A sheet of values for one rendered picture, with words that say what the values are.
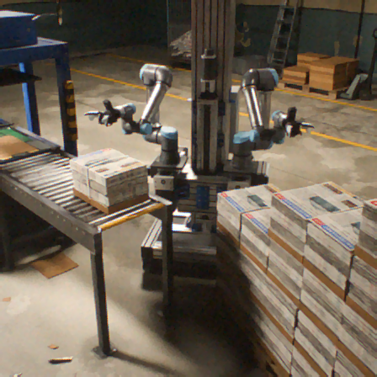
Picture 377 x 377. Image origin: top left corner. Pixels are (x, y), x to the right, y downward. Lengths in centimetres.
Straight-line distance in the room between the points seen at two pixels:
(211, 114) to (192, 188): 53
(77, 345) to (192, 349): 68
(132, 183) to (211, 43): 110
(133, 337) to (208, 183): 112
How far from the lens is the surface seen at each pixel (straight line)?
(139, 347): 311
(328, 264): 215
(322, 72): 891
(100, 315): 291
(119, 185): 276
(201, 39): 337
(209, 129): 343
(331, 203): 238
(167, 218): 292
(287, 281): 247
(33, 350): 320
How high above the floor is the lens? 207
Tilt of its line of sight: 24 degrees down
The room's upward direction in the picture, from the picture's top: straight up
